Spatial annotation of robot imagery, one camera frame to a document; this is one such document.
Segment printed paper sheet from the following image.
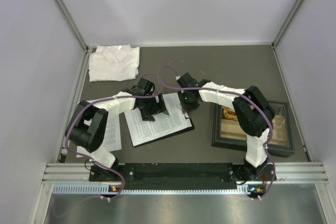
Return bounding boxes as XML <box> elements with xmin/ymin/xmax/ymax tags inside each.
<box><xmin>123</xmin><ymin>92</ymin><xmax>192</xmax><ymax>147</ymax></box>
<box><xmin>103</xmin><ymin>116</ymin><xmax>122</xmax><ymax>152</ymax></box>

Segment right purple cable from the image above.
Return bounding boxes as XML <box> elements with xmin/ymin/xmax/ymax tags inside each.
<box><xmin>157</xmin><ymin>66</ymin><xmax>276</xmax><ymax>200</ymax></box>

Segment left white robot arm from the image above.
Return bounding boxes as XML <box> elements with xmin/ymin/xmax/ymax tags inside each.
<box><xmin>65</xmin><ymin>89</ymin><xmax>168</xmax><ymax>180</ymax></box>

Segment folded white shirt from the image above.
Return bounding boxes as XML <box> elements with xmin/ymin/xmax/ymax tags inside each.
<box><xmin>88</xmin><ymin>45</ymin><xmax>140</xmax><ymax>82</ymax></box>

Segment purple cable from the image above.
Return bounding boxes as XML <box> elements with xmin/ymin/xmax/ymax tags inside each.
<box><xmin>64</xmin><ymin>73</ymin><xmax>165</xmax><ymax>200</ymax></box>
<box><xmin>157</xmin><ymin>66</ymin><xmax>276</xmax><ymax>200</ymax></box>

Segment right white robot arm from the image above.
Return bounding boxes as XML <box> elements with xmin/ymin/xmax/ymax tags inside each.
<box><xmin>176</xmin><ymin>75</ymin><xmax>275</xmax><ymax>180</ymax></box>

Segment slotted cable duct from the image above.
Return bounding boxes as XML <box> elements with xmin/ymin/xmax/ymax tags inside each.
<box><xmin>52</xmin><ymin>184</ymin><xmax>251</xmax><ymax>195</ymax></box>

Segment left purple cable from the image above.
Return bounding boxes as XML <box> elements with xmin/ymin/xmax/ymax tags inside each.
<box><xmin>64</xmin><ymin>73</ymin><xmax>165</xmax><ymax>200</ymax></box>

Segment yellow rubber bands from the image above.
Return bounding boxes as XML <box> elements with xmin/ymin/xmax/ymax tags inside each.
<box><xmin>223</xmin><ymin>107</ymin><xmax>238</xmax><ymax>121</ymax></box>

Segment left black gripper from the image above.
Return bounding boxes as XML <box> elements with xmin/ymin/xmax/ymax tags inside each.
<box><xmin>139</xmin><ymin>92</ymin><xmax>167</xmax><ymax>121</ymax></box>

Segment black clipboard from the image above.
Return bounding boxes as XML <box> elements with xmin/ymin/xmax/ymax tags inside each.
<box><xmin>132</xmin><ymin>92</ymin><xmax>195</xmax><ymax>147</ymax></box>

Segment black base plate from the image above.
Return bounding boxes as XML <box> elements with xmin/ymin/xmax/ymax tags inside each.
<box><xmin>89</xmin><ymin>162</ymin><xmax>276</xmax><ymax>184</ymax></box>

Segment dark framed compartment box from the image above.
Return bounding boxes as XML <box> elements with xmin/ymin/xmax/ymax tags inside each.
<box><xmin>212</xmin><ymin>101</ymin><xmax>295</xmax><ymax>157</ymax></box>

